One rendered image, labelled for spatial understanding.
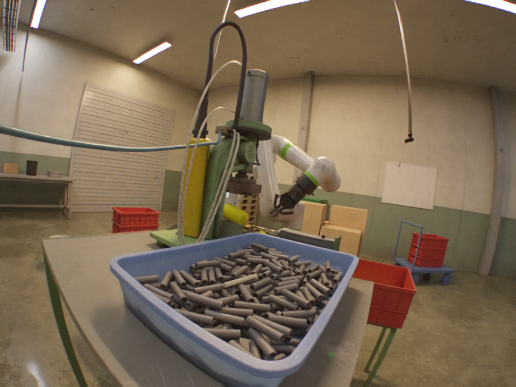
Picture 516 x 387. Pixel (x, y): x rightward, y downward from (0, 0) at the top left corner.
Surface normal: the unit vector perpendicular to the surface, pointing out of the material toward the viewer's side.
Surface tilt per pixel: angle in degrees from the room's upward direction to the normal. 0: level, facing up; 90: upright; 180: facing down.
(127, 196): 90
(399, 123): 90
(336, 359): 0
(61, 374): 0
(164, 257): 81
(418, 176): 90
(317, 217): 90
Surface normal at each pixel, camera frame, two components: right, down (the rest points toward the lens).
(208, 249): 0.85, -0.02
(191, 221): -0.15, 0.11
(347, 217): -0.45, -0.02
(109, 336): 0.13, -0.99
